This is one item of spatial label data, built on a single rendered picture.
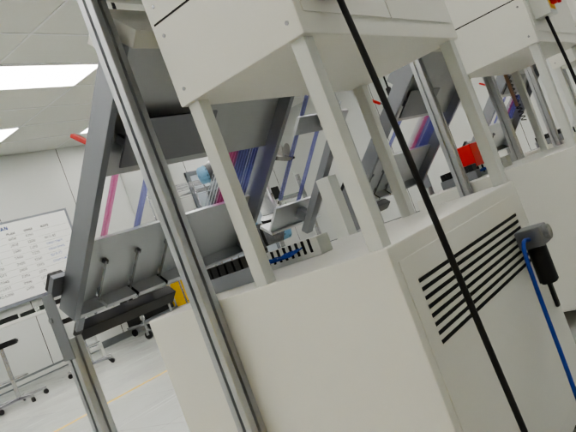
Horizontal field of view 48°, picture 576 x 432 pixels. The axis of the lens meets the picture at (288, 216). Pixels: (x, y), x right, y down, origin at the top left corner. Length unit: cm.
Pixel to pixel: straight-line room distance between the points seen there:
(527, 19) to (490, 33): 13
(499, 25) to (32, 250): 785
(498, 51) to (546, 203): 57
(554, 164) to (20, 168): 824
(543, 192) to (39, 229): 796
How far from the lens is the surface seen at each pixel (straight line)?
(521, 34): 247
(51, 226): 971
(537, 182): 248
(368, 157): 272
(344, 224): 247
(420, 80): 256
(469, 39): 252
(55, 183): 998
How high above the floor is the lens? 71
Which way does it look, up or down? 1 degrees up
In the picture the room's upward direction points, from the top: 21 degrees counter-clockwise
